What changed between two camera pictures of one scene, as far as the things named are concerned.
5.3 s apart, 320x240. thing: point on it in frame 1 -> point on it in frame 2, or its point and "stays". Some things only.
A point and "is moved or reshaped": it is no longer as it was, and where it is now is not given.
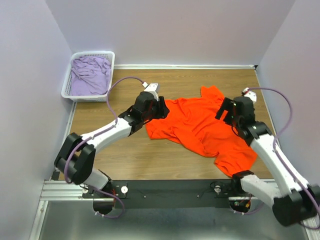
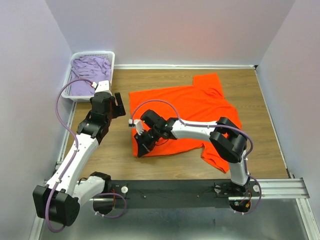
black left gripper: (162, 110) -> (119, 110)
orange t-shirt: (192, 122) is moved or reshaped
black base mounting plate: (168, 194) stays
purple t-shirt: (90, 75) stays
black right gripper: (226, 104) -> (141, 149)
